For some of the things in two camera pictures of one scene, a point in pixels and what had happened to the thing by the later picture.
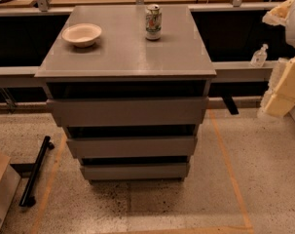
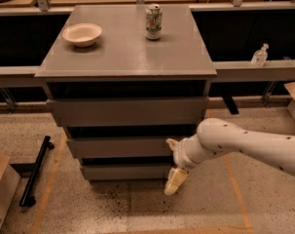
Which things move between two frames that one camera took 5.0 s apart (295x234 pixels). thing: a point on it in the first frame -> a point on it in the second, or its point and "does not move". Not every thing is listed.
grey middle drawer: (153, 146) does not move
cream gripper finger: (276, 16) -> (188, 152)
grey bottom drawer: (135, 171) does not move
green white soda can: (153, 22) does not move
